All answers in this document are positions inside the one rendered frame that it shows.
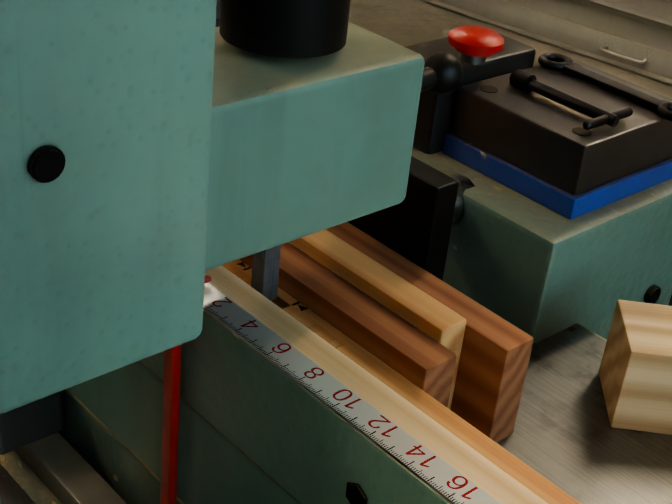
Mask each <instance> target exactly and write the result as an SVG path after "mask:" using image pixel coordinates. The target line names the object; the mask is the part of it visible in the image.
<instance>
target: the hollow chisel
mask: <svg viewBox="0 0 672 504"><path fill-rule="evenodd" d="M280 254H281V245H278V246H275V247H273V248H270V249H267V250H264V251H261V252H258V253H255V254H253V263H252V278H251V287H252V288H254V289H255V290H256V291H258V292H259V293H261V294H262V295H263V296H265V297H266V298H267V299H269V300H270V301H271V300H273V299H276V298H277V290H278V278H279V266H280Z"/></svg>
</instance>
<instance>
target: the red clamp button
mask: <svg viewBox="0 0 672 504"><path fill-rule="evenodd" d="M447 41H448V43H449V44H450V45H451V46H453V47H454V48H455V49H456V50H457V51H458V52H460V53H462V54H465V55H469V56H475V57H487V56H491V55H493V54H494V53H497V52H500V51H501V50H503V47H504V39H503V37H502V36H501V35H500V34H499V33H497V32H496V31H494V30H492V29H489V28H486V27H482V26H475V25H463V26H459V27H456V28H455V29H453V30H451V31H450V32H449V34H448V40H447Z"/></svg>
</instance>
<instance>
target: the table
mask: <svg viewBox="0 0 672 504"><path fill-rule="evenodd" d="M572 326H574V327H575V328H577V329H575V330H573V331H569V330H567V329H568V328H569V327H568V328H566V329H564V330H562V331H560V332H558V333H556V334H554V335H552V336H550V337H548V338H546V339H544V340H542V341H540V342H538V343H533V345H532V349H531V354H530V358H529V363H528V367H527V372H526V376H525V381H524V385H523V390H522V395H521V399H520V404H519V408H518V413H517V417H516V422H515V426H514V431H513V433H512V434H511V435H509V436H508V437H506V438H504V439H502V440H500V441H499V442H497V444H499V445H500V446H501V447H503V448H504V449H506V450H507V451H508V452H510V453H511V454H513V455H514V456H515V457H517V458H518V459H520V460H521V461H522V462H524V463H525V464H527V465H528V466H529V467H531V468H532V469H534V470H535V471H536V472H538V473H539V474H541V475H542V476H543V477H545V478H546V479H548V480H549V481H550V482H552V483H553V484H555V485H556V486H557V487H559V488H560V489H562V490H563V491H565V492H566V493H567V494H569V495H570V496H572V497H573V498H574V499H576V500H577V501H579V502H580V503H581V504H672V435H669V434H661V433H653V432H644V431H636V430H628V429H620V428H612V427H611V426H610V422H609V417H608V412H607V408H606V403H605V399H604V394H603V389H602V385H601V380H600V376H599V369H600V365H601V361H602V357H603V353H604V349H605V346H606V342H607V340H606V339H605V338H603V337H601V336H599V335H598V334H596V333H594V332H593V331H591V330H589V329H588V328H586V327H584V326H583V325H581V324H579V323H577V324H574V325H572ZM67 389H68V390H69V391H70V392H71V393H73V394H74V395H75V396H76V397H77V398H78V399H79V400H80V401H81V402H82V403H83V404H84V405H85V406H86V407H87V408H88V409H89V410H90V411H91V412H92V413H93V414H94V415H95V416H96V417H97V418H98V419H99V420H100V421H101V422H102V423H103V424H104V425H105V426H106V427H107V428H108V429H109V430H110V431H111V432H112V433H113V434H114V435H115V436H116V437H117V438H118V439H119V440H120V441H121V442H123V443H124V444H125V445H126V446H127V447H128V448H129V449H130V450H131V451H132V452H133V453H134V454H135V455H136V456H137V457H138V458H139V459H140V460H141V461H142V462H143V463H144V464H145V465H146V466H147V467H148V468H149V469H150V470H151V471H152V472H153V473H154V474H155V475H156V476H157V477H158V478H159V479H160V480H161V452H162V410H163V381H162V380H161V379H160V378H159V377H158V376H156V375H155V374H154V373H153V372H152V371H151V370H150V369H149V368H147V367H146V366H145V365H144V364H143V363H142V362H141V361H137V362H134V363H132V364H129V365H126V366H124V367H121V368H119V369H116V370H114V371H111V372H108V373H106V374H103V375H101V376H98V377H96V378H93V379H90V380H88V381H85V382H83V383H80V384H77V385H75V386H72V387H70V388H67ZM177 496H178V497H179V498H180V499H181V500H182V501H183V502H184V503H185V504H301V503H300V502H299V501H298V500H297V499H296V498H295V497H293V496H292V495H291V494H290V493H289V492H288V491H287V490H285V489H284V488H283V487H282V486H281V485H280V484H279V483H278V482H276V481H275V480H274V479H273V478H272V477H271V476H270V475H269V474H267V473H266V472H265V471H264V470H263V469H262V468H261V467H259V466H258V465H257V464H256V463H255V462H254V461H253V460H252V459H250V458H249V457H248V456H247V455H246V454H245V453H244V452H242V451H241V450H240V449H239V448H238V447H237V446H236V445H235V444H233V443H232V442H231V441H230V440H229V439H228V438H227V437H225V436H224V435H223V434H222V433H221V432H220V431H219V430H218V429H216V428H215V427H214V426H213V425H212V424H211V423H210V422H209V421H207V420H206V419H205V418H204V417H203V416H202V415H201V414H199V413H198V412H197V411H196V410H195V409H194V408H193V407H192V406H190V405H189V404H188V403H187V402H186V401H185V400H184V399H182V398H181V397H180V406H179V436H178V466H177Z"/></svg>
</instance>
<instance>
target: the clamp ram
mask: <svg viewBox="0 0 672 504"><path fill-rule="evenodd" d="M474 186H475V185H474V184H473V183H472V181H471V180H470V179H468V178H467V177H465V176H463V175H458V174H457V175H453V176H448V175H446V174H444V173H442V172H441V171H439V170H437V169H435V168H433V167H431V166H429V165H428V164H426V163H424V162H422V161H420V160H418V159H416V158H415V157H413V156H411V163H410V170H409V177H408V184H407V191H406V197H405V199H404V200H403V201H402V202H401V203H400V204H397V205H394V206H391V207H388V208H385V209H383V210H380V211H377V212H374V213H371V214H368V215H365V216H362V217H359V218H356V219H354V220H351V221H348V223H350V224H352V225H353V226H355V227H356V228H358V229H360V230H361V231H363V232H364V233H366V234H368V235H369V236H371V237H373V238H374V239H376V240H377V241H379V242H381V243H382V244H384V245H385V246H387V247H389V248H390V249H392V250H393V251H395V252H397V253H398V254H400V255H402V256H403V257H405V258H406V259H408V260H410V261H411V262H413V263H414V264H416V265H418V266H419V267H421V268H422V269H424V270H426V271H427V272H429V273H431V274H432V275H434V276H435V277H437V278H439V279H440V280H442V281H443V276H444V270H445V264H446V258H447V252H448V246H449V240H450V234H451V228H452V226H454V225H457V224H458V223H459V222H460V221H461V220H462V218H463V215H464V197H463V193H464V191H465V190H466V189H469V188H471V187H474Z"/></svg>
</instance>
